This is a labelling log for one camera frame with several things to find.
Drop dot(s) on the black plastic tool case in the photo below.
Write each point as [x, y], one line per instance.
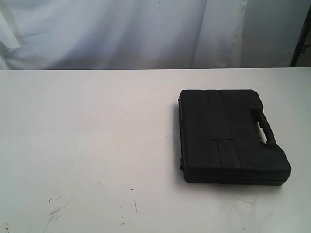
[225, 138]

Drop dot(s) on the white backdrop curtain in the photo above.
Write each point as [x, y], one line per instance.
[149, 34]

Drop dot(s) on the dark metal stand pole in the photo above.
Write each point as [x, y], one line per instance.
[302, 45]

